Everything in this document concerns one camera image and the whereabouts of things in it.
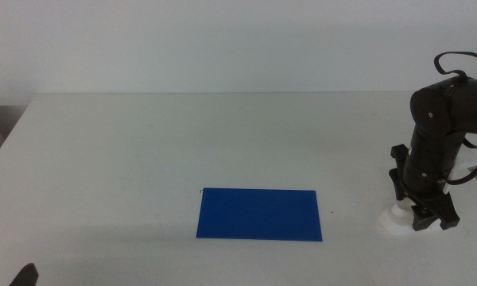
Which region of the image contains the white strappy sandal shoe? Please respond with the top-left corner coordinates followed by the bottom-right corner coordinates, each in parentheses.
top-left (376, 198), bottom-right (443, 236)

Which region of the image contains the blue rectangular mat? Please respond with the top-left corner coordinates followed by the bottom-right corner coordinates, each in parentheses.
top-left (196, 187), bottom-right (324, 242)

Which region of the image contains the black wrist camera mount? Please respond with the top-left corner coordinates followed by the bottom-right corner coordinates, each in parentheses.
top-left (388, 144), bottom-right (411, 202)

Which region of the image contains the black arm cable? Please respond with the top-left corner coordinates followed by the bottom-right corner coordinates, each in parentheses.
top-left (433, 51), bottom-right (477, 187)

